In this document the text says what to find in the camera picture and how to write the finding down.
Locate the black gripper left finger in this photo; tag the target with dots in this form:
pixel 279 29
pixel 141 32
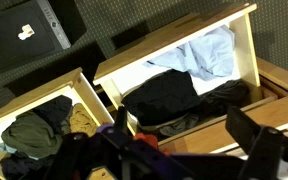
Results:
pixel 120 125

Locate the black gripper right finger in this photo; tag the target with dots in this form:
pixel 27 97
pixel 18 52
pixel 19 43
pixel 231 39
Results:
pixel 262 144

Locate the wooden drawer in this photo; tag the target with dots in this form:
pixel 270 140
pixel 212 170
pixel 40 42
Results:
pixel 127 70
pixel 73 85

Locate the red cloth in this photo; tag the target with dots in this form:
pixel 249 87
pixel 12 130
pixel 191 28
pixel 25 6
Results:
pixel 150 144

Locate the tan garment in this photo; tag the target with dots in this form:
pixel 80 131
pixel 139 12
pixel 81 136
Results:
pixel 81 121

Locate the black folded garment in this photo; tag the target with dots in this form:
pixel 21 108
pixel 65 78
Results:
pixel 163 98

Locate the dark grey garment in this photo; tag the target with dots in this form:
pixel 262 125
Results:
pixel 216 101

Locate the navy garment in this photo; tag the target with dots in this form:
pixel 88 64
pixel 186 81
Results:
pixel 56 113

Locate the green garment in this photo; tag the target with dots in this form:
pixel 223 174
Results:
pixel 30 134

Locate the light blue shirt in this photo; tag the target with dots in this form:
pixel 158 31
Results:
pixel 206 57

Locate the black mini fridge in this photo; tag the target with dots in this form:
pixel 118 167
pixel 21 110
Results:
pixel 38 28

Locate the wooden bed frame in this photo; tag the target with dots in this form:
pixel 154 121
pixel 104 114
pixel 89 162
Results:
pixel 215 138

